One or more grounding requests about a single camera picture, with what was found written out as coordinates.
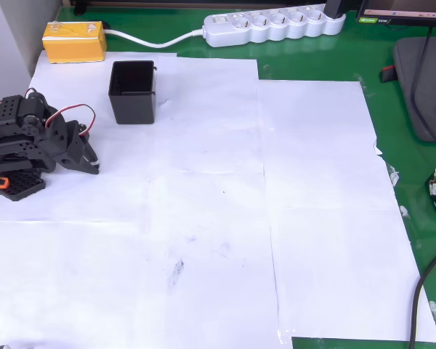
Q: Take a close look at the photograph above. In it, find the white power strip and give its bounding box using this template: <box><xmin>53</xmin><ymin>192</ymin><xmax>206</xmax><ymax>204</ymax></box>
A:
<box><xmin>202</xmin><ymin>3</ymin><xmax>347</xmax><ymax>48</ymax></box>

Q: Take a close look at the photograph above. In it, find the yellow cardboard box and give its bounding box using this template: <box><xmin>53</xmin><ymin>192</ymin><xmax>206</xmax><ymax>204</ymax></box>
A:
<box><xmin>41</xmin><ymin>20</ymin><xmax>108</xmax><ymax>65</ymax></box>

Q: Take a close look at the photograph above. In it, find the thick black cable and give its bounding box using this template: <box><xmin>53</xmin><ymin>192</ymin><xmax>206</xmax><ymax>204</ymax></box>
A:
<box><xmin>408</xmin><ymin>242</ymin><xmax>436</xmax><ymax>349</ymax></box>

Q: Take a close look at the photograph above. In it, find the black monitor with green sticker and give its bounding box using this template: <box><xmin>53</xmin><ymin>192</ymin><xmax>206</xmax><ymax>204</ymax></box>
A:
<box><xmin>355</xmin><ymin>0</ymin><xmax>436</xmax><ymax>28</ymax></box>

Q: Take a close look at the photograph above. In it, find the white power cable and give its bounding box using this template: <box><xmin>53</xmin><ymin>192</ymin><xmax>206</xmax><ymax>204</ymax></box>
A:
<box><xmin>103</xmin><ymin>28</ymin><xmax>206</xmax><ymax>49</ymax></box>

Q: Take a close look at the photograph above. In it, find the thin black cable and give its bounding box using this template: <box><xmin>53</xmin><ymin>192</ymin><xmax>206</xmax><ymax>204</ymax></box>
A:
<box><xmin>410</xmin><ymin>27</ymin><xmax>436</xmax><ymax>157</ymax></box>

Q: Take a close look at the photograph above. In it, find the black square container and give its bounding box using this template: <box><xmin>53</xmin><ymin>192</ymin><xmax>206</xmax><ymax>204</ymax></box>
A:
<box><xmin>108</xmin><ymin>60</ymin><xmax>158</xmax><ymax>125</ymax></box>

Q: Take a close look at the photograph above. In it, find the red black small tag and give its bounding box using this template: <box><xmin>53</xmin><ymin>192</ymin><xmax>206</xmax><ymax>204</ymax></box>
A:
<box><xmin>379</xmin><ymin>64</ymin><xmax>397</xmax><ymax>83</ymax></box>

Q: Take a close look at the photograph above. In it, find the black power plug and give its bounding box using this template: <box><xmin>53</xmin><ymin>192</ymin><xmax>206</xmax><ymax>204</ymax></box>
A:
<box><xmin>324</xmin><ymin>0</ymin><xmax>347</xmax><ymax>20</ymax></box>

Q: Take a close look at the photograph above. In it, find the grey monitor stand base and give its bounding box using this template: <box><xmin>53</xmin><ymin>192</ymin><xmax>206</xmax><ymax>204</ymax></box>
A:
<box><xmin>391</xmin><ymin>36</ymin><xmax>436</xmax><ymax>145</ymax></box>

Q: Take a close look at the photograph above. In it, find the white paper sheet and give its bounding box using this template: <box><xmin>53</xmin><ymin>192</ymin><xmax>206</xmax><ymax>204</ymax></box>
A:
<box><xmin>256</xmin><ymin>79</ymin><xmax>399</xmax><ymax>211</ymax></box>
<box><xmin>0</xmin><ymin>49</ymin><xmax>179</xmax><ymax>222</ymax></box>
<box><xmin>145</xmin><ymin>169</ymin><xmax>281</xmax><ymax>349</ymax></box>
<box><xmin>0</xmin><ymin>220</ymin><xmax>150</xmax><ymax>349</ymax></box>
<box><xmin>270</xmin><ymin>205</ymin><xmax>436</xmax><ymax>345</ymax></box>
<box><xmin>156</xmin><ymin>55</ymin><xmax>266</xmax><ymax>174</ymax></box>

